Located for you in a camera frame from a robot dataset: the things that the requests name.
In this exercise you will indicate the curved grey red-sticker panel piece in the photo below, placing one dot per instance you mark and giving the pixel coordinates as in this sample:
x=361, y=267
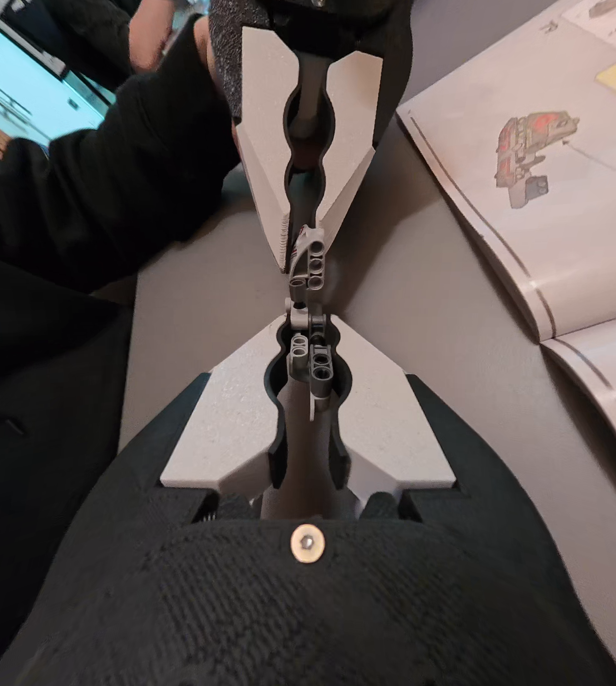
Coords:
x=308, y=257

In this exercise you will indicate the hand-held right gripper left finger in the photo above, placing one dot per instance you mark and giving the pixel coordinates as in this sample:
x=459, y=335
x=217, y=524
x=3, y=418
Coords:
x=216, y=429

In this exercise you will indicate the person's left forearm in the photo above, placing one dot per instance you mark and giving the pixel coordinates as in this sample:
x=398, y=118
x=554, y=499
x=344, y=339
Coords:
x=125, y=187

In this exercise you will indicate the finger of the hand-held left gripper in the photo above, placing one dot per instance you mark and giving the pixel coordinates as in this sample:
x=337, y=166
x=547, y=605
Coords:
x=262, y=134
x=353, y=118

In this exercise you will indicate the grey desk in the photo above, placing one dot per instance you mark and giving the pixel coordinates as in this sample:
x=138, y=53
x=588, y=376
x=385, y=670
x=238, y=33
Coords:
x=420, y=321

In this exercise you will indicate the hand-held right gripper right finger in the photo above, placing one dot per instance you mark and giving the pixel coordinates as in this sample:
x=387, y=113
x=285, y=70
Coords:
x=399, y=429

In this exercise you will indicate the small grey connector assembly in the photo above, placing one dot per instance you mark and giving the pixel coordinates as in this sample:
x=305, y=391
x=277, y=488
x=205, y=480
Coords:
x=308, y=321

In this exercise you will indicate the person's left hand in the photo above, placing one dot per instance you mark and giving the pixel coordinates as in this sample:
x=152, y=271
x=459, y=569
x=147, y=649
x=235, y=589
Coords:
x=149, y=43

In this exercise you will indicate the open instruction booklet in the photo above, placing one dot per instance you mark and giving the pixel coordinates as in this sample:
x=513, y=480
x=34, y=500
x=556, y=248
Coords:
x=527, y=214

